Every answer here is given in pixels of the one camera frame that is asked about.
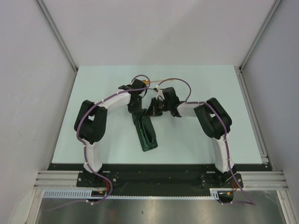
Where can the aluminium frame post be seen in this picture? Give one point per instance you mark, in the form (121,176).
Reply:
(56,33)
(261,32)

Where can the right aluminium frame post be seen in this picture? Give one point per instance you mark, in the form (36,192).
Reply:
(261,32)

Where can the left white cable duct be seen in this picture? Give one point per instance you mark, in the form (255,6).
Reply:
(74,193)

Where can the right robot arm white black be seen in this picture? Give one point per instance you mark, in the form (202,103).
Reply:
(214,121)

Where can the white cable duct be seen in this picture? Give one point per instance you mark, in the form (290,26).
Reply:
(223,193)
(74,193)

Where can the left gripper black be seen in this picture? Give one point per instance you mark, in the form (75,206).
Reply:
(137,109)

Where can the dark green cloth napkin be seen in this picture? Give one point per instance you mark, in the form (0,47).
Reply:
(145,131)

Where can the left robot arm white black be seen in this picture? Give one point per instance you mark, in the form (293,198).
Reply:
(90,124)

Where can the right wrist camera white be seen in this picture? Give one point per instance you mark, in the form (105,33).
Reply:
(159,93)

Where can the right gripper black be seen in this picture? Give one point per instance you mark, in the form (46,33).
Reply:
(151,112)

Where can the left aluminium frame post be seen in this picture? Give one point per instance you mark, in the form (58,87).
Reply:
(56,33)

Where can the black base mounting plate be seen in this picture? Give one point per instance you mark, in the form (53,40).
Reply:
(151,180)

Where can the gold spoon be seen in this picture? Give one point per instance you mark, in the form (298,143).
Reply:
(146,81)

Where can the right white cable duct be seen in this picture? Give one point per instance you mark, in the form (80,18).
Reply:
(223,193)

